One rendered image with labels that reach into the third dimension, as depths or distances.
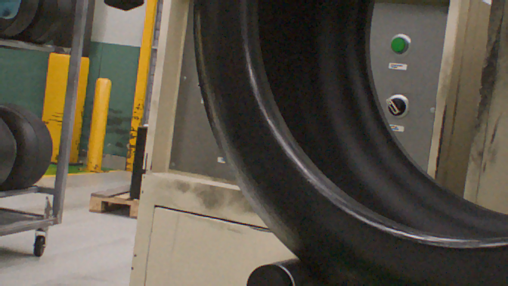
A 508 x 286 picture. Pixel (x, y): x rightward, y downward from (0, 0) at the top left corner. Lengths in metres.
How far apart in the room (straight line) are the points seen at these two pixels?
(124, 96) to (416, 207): 9.92
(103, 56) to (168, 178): 9.34
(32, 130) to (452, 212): 4.35
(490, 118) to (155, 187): 0.78
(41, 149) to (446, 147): 3.93
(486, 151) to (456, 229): 0.14
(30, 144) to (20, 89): 6.36
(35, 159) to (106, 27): 5.92
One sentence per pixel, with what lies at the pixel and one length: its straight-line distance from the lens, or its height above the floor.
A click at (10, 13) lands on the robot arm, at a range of 1.15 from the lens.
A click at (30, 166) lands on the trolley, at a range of 5.26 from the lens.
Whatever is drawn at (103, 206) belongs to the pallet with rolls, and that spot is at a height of 0.05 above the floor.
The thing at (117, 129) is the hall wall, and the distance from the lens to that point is 10.94.
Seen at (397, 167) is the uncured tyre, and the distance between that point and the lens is 1.06.
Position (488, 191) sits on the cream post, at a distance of 1.15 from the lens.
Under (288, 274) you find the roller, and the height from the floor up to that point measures 0.92.
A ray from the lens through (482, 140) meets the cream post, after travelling 1.15.
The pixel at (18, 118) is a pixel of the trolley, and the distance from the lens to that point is 5.27.
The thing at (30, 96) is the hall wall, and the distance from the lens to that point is 11.50.
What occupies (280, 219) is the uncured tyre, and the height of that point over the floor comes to 0.96.
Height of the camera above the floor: 1.07
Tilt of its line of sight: 3 degrees down
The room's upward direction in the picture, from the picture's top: 7 degrees clockwise
